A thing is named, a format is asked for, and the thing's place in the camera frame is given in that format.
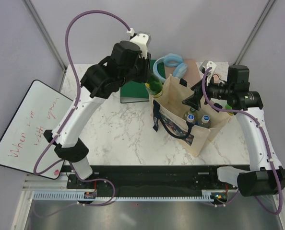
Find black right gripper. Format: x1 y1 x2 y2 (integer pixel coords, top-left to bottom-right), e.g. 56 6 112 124
182 74 234 111

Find clear bottle green cap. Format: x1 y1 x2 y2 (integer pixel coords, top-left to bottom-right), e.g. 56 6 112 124
185 107 197 117

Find green glass bottle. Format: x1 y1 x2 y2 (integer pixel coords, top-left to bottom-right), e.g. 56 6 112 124
225 103 234 116
145 73 163 98

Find cream canvas tote bag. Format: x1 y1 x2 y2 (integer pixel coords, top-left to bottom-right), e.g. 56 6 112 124
152 76 231 157

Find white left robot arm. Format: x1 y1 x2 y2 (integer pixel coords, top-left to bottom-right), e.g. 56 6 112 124
44 37 151 188

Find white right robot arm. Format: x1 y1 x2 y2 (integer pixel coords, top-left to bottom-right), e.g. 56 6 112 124
182 61 285 196

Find Pocari Sweat bottle left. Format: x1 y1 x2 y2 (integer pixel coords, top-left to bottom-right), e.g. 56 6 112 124
186 114 197 128

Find pocari sweat bottle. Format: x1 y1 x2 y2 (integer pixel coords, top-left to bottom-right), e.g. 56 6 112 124
186 114 197 128
197 115 211 128

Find Pocari Sweat bottle right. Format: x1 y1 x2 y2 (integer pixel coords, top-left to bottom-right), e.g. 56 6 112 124
197 115 211 128

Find light blue headphones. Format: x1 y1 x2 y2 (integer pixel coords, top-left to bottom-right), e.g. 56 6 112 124
153 53 188 83

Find whiteboard with red writing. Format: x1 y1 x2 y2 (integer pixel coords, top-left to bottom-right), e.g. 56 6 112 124
0 80 72 173

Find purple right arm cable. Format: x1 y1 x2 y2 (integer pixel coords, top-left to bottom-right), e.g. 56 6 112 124
201 67 284 215

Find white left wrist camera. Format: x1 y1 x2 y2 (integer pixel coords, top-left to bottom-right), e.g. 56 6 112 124
127 28 151 58

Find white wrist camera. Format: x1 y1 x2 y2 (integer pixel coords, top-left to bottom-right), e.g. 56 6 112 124
127 28 151 58
199 60 217 77

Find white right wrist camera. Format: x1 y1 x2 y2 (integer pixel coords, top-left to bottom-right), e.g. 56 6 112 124
199 60 217 77

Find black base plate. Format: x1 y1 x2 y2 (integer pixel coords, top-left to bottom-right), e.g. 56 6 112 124
67 165 235 198

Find aluminium frame rail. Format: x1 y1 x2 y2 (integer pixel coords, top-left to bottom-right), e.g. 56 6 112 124
233 0 277 65

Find left aluminium frame post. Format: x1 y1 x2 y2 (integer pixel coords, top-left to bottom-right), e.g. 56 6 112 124
22 0 68 72

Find light blue cable duct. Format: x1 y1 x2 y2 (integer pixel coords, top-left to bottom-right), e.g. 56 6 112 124
33 190 213 201

